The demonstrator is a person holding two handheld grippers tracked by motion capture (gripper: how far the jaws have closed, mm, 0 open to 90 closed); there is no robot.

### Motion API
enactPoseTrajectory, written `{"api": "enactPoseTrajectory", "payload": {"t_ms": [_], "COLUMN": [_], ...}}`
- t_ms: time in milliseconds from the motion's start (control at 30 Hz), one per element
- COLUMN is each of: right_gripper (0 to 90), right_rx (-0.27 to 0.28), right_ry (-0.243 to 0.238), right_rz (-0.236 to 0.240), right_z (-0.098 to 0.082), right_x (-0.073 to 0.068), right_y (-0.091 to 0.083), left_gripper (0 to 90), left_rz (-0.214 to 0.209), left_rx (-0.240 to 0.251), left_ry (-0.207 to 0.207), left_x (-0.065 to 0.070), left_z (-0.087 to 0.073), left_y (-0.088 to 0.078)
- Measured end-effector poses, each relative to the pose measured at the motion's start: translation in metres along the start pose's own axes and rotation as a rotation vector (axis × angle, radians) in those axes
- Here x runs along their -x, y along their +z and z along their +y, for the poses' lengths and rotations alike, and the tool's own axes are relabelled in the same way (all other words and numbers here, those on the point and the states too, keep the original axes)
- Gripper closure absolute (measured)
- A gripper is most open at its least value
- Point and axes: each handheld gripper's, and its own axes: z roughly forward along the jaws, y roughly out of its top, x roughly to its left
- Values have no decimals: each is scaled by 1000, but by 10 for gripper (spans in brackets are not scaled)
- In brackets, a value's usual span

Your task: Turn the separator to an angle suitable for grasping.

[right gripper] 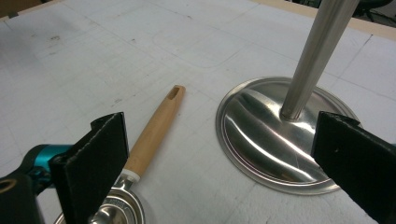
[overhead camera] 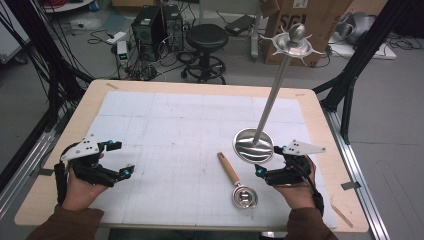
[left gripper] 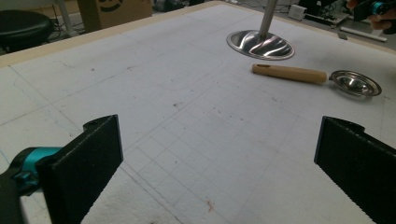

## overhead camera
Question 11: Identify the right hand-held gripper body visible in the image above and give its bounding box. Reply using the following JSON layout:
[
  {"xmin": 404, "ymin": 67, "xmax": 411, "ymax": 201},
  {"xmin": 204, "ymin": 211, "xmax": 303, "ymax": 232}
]
[{"xmin": 265, "ymin": 139, "xmax": 327, "ymax": 187}]

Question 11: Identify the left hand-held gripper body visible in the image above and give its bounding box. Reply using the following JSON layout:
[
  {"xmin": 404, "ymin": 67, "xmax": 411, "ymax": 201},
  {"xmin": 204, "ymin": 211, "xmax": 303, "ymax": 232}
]
[{"xmin": 54, "ymin": 134, "xmax": 118, "ymax": 188}]

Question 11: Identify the wooden-handled metal scoop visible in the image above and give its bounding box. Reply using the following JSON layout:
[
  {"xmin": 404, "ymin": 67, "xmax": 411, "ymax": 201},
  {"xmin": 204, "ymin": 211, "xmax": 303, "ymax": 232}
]
[{"xmin": 216, "ymin": 151, "xmax": 260, "ymax": 210}]

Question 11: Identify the tall metal utensil stand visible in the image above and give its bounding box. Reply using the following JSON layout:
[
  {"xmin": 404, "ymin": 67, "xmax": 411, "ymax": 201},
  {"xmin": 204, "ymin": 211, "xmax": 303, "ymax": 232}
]
[{"xmin": 232, "ymin": 22, "xmax": 326, "ymax": 165}]

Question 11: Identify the person's right hand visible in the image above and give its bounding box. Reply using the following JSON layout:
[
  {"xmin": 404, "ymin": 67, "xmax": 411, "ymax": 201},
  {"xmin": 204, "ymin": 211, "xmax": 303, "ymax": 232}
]
[{"xmin": 273, "ymin": 156, "xmax": 318, "ymax": 211}]

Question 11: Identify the person's left hand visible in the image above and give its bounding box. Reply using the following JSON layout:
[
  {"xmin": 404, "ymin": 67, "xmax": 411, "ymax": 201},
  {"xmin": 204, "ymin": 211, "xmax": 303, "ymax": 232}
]
[{"xmin": 61, "ymin": 152, "xmax": 110, "ymax": 212}]

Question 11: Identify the white grid mat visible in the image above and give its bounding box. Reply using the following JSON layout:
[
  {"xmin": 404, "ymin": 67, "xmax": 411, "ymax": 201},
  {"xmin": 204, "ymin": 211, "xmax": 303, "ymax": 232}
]
[{"xmin": 84, "ymin": 90, "xmax": 338, "ymax": 230}]

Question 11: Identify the tan tape strip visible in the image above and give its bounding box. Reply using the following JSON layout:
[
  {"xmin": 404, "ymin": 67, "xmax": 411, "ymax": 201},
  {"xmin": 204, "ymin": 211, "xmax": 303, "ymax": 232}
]
[{"xmin": 329, "ymin": 199, "xmax": 355, "ymax": 230}]

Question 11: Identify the white power supply unit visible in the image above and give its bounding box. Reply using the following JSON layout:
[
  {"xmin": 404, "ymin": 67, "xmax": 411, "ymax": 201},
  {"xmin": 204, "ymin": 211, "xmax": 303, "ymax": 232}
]
[{"xmin": 116, "ymin": 40, "xmax": 130, "ymax": 68}]

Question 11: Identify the white power strip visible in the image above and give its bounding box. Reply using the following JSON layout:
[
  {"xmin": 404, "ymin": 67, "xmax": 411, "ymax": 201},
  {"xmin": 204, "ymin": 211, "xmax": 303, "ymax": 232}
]
[{"xmin": 106, "ymin": 31, "xmax": 128, "ymax": 45}]

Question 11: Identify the grey metal stand leg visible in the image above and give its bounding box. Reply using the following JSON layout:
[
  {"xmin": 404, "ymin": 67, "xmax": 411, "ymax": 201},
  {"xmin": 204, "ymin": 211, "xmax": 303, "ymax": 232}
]
[{"xmin": 249, "ymin": 0, "xmax": 263, "ymax": 63}]

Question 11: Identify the large black computer tower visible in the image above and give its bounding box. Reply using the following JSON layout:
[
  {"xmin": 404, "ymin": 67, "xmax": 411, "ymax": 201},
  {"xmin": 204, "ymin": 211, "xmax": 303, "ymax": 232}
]
[{"xmin": 131, "ymin": 5, "xmax": 167, "ymax": 63}]

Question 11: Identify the black flat laptop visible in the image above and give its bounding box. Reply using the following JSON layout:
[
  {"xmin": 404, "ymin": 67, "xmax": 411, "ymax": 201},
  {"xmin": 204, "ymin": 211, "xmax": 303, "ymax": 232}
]
[{"xmin": 224, "ymin": 13, "xmax": 256, "ymax": 36}]

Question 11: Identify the slim black computer tower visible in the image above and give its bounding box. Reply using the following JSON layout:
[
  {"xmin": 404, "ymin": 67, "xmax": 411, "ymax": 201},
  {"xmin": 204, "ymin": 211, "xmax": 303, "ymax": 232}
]
[{"xmin": 161, "ymin": 3, "xmax": 185, "ymax": 53}]

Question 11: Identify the black round stool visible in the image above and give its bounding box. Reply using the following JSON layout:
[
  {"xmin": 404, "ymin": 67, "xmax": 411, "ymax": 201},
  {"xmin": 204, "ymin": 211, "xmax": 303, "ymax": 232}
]
[{"xmin": 180, "ymin": 23, "xmax": 230, "ymax": 85}]

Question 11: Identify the large cardboard box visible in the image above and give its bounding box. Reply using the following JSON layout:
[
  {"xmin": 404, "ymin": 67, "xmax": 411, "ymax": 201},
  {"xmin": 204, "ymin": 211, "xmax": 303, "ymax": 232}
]
[{"xmin": 261, "ymin": 0, "xmax": 355, "ymax": 68}]

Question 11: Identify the white flat board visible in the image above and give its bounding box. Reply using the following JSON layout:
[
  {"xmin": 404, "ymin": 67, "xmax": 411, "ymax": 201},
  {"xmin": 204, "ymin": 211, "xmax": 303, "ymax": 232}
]
[{"xmin": 327, "ymin": 34, "xmax": 398, "ymax": 61}]

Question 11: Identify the round white table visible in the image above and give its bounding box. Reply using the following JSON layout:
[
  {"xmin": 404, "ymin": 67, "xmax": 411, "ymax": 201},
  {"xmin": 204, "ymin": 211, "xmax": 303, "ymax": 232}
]
[{"xmin": 42, "ymin": 0, "xmax": 97, "ymax": 15}]

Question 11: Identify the grey helmet-like device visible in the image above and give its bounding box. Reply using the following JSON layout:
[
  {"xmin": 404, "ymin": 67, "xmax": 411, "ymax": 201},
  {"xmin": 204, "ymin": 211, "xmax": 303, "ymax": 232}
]
[{"xmin": 334, "ymin": 11, "xmax": 377, "ymax": 46}]

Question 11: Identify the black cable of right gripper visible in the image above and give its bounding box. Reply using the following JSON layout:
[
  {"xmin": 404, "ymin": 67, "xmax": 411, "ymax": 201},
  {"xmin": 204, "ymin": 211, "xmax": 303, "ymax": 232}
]
[{"xmin": 292, "ymin": 162, "xmax": 325, "ymax": 216}]

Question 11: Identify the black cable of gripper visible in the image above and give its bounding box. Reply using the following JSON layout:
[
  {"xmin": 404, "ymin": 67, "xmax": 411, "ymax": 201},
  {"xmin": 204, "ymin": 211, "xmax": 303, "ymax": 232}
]
[
  {"xmin": 54, "ymin": 142, "xmax": 73, "ymax": 206},
  {"xmin": 292, "ymin": 162, "xmax": 325, "ymax": 216}
]

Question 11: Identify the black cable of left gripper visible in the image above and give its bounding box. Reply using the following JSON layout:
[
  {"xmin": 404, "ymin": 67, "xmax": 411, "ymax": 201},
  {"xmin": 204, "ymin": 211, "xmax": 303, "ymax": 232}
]
[{"xmin": 54, "ymin": 142, "xmax": 73, "ymax": 206}]

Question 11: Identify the aluminium rail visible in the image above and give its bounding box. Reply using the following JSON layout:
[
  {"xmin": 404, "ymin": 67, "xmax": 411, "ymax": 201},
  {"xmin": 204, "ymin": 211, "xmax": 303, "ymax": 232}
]
[
  {"xmin": 323, "ymin": 109, "xmax": 392, "ymax": 240},
  {"xmin": 0, "ymin": 130, "xmax": 57, "ymax": 219}
]

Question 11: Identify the tangle of black floor cables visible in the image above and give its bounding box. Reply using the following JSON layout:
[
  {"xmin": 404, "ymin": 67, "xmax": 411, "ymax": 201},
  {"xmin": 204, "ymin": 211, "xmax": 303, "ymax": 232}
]
[{"xmin": 87, "ymin": 29, "xmax": 188, "ymax": 82}]

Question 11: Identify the black metal frame post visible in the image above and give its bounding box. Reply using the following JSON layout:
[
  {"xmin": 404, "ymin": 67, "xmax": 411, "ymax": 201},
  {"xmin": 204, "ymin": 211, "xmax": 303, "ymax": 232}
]
[
  {"xmin": 5, "ymin": 0, "xmax": 95, "ymax": 129},
  {"xmin": 312, "ymin": 0, "xmax": 415, "ymax": 145}
]

